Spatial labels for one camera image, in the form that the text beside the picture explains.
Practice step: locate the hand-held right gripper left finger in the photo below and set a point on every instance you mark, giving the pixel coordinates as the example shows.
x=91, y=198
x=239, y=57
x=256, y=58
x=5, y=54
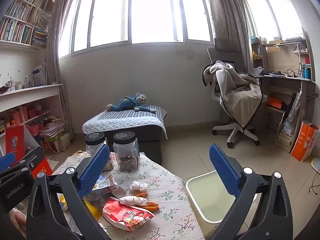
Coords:
x=93, y=170

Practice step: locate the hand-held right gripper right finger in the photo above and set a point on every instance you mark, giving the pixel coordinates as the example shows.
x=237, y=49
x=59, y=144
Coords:
x=225, y=170

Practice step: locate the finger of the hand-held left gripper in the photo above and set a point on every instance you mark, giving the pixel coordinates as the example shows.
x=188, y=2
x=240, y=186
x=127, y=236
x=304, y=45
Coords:
x=7, y=160

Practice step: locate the blue carton box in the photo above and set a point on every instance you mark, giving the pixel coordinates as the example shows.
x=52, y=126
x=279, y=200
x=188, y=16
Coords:
x=106, y=185

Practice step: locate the white trash bin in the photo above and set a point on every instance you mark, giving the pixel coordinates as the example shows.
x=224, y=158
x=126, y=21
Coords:
x=215, y=205

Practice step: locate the yellow packet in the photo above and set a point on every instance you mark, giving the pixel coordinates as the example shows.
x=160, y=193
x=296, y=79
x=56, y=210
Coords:
x=93, y=210

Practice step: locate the white tissue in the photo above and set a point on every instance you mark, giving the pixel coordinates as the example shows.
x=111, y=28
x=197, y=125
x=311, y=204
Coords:
x=138, y=186

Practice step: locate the stained tissue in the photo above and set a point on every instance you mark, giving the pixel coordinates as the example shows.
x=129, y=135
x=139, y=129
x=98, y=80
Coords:
x=132, y=200

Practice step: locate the red snack packet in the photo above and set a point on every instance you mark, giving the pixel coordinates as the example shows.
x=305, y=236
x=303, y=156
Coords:
x=127, y=216

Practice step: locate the small orange peel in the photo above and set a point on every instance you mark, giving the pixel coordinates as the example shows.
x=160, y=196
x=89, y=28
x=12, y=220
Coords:
x=151, y=205

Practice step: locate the person's left hand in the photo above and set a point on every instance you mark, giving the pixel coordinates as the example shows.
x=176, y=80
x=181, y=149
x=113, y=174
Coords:
x=17, y=221

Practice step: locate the red gift bag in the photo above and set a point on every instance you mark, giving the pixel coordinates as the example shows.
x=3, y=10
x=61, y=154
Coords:
x=15, y=140

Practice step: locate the clear jar with green contents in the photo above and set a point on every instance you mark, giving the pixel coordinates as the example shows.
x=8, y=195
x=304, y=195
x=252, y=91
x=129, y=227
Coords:
x=93, y=141

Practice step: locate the clear jar with brown balls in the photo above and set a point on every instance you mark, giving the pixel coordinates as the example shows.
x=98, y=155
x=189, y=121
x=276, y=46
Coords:
x=126, y=155

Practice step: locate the white office chair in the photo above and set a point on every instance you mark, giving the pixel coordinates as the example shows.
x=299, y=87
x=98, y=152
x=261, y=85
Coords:
x=237, y=127

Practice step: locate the stack of papers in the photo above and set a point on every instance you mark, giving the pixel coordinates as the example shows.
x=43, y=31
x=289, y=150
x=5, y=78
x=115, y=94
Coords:
x=52, y=132

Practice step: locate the dark grey ottoman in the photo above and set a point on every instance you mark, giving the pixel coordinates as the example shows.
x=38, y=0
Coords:
x=147, y=140

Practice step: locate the white bookshelf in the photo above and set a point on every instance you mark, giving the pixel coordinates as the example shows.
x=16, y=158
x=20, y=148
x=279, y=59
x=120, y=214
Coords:
x=30, y=92

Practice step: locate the blue stuffed monkey toy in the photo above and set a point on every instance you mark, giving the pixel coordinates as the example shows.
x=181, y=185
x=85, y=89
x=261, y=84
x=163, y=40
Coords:
x=125, y=102

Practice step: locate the beige blanket with dark trim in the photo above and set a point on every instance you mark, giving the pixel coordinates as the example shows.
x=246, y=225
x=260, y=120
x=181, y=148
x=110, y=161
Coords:
x=235, y=87

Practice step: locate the orange paper bag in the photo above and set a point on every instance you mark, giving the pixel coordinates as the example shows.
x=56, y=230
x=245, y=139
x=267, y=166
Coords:
x=303, y=142

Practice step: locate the orange box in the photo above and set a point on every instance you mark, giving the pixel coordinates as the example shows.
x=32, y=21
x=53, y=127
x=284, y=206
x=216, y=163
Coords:
x=275, y=103

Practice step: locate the silver bag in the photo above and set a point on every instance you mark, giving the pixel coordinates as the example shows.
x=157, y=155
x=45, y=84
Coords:
x=293, y=110

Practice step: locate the white round object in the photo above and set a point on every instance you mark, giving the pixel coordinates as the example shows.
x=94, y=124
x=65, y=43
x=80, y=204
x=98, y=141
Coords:
x=316, y=165

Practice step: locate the grey curtain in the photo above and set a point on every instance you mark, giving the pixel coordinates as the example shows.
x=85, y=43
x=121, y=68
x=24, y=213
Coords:
x=227, y=12
x=56, y=67

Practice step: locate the wooden desk with shelves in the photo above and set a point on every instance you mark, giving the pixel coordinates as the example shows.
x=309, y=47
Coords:
x=282, y=82

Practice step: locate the blue bottle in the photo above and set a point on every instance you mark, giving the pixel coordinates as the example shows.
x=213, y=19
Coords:
x=306, y=72

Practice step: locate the narrow window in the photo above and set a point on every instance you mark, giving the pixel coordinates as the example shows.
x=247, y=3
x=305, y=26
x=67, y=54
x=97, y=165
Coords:
x=272, y=10

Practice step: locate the wide window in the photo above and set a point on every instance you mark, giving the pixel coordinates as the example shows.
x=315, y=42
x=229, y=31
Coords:
x=150, y=12

